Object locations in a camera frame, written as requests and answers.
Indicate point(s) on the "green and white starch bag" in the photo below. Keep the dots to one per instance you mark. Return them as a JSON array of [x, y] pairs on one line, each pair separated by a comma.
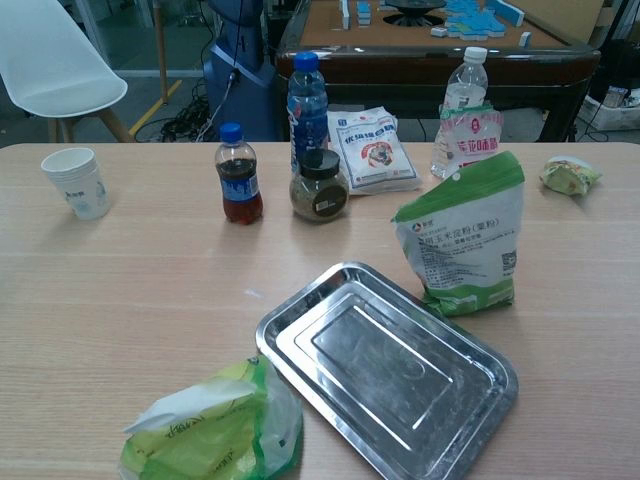
[[465, 240]]

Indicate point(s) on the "white blue seasoning packet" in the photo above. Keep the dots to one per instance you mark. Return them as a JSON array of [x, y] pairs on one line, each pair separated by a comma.
[[372, 150]]

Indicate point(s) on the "silver metal tray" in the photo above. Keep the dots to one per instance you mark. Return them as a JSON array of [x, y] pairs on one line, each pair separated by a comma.
[[380, 370]]

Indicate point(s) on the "pink white seasoning packet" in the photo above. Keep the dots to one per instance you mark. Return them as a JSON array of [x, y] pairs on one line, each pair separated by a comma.
[[475, 135]]

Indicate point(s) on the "glass spice jar black lid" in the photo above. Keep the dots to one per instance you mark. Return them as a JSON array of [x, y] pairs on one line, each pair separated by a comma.
[[319, 192]]

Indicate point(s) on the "small cola bottle blue cap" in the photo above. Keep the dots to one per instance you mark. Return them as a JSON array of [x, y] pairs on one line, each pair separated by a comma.
[[239, 185]]

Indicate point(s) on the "tall blue drink bottle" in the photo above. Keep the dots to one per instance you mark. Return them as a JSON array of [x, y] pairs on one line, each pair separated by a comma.
[[306, 115]]

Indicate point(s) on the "blue machine base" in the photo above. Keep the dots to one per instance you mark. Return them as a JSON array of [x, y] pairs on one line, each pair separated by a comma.
[[240, 85]]

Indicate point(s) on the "brown mahjong table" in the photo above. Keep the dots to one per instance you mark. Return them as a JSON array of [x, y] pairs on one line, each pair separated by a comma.
[[400, 65]]

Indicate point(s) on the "clear water bottle white cap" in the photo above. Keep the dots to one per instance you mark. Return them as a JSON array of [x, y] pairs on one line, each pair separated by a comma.
[[467, 80]]

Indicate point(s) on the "green tissue pack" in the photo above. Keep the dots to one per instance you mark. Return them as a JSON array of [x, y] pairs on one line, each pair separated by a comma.
[[200, 435]]

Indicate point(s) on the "black round table hub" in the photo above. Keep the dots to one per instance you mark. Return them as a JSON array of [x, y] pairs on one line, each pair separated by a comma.
[[412, 12]]

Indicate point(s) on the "stack of white paper cups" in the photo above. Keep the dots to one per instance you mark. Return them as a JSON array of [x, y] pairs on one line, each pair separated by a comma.
[[80, 185]]

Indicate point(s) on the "crumpled green snack packet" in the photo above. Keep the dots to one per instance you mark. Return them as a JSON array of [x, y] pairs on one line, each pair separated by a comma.
[[570, 175]]

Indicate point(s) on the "pile of blue mahjong tiles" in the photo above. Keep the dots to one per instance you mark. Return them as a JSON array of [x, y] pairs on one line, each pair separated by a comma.
[[475, 20]]

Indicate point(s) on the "single white mahjong tile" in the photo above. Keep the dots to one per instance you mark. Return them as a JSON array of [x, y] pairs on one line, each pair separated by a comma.
[[525, 37]]

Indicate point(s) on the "white plastic chair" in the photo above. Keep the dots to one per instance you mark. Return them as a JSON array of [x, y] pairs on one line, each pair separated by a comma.
[[55, 70]]

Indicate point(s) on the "white storage box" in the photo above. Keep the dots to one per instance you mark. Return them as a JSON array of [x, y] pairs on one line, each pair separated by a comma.
[[612, 107]]

